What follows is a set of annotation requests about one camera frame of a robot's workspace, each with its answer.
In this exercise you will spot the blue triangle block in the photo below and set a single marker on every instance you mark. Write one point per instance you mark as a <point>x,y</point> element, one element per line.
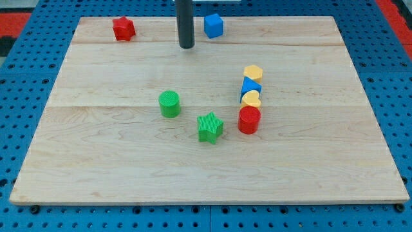
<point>249,85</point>

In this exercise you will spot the green star block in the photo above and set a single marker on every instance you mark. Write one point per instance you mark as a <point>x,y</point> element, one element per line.
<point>209,128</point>

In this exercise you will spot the green cylinder block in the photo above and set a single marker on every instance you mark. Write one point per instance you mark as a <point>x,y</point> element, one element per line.
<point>169,102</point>

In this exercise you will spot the red cylinder block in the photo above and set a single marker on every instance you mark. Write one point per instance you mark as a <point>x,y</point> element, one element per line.
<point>248,121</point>

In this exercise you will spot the yellow heart block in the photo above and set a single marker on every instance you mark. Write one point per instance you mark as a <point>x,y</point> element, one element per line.
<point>251,98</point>

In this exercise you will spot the yellow hexagon block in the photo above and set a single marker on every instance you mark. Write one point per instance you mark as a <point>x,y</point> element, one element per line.
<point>253,72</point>

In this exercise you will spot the light wooden board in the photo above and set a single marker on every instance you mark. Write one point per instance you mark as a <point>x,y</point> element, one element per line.
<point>102,141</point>

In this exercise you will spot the blue cube block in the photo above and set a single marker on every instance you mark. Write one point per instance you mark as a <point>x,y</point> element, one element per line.
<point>213,26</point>

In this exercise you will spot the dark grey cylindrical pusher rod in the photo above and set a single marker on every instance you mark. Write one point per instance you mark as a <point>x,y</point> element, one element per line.
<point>185,23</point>

